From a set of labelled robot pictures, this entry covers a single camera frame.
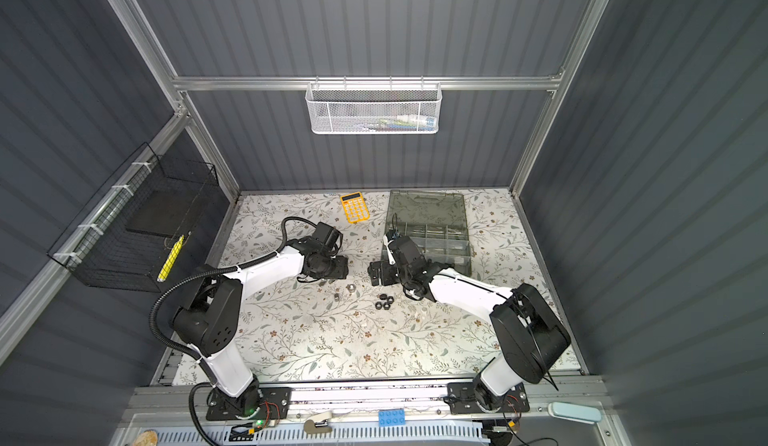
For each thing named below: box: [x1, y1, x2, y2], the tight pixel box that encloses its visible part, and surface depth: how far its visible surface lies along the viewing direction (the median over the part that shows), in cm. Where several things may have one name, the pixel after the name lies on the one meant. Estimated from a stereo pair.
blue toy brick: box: [378, 408, 406, 427], surface depth 72 cm
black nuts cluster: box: [375, 293, 395, 311], surface depth 93 cm
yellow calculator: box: [340, 191, 371, 224], surface depth 117 cm
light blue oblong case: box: [548, 401, 603, 425], surface depth 71 cm
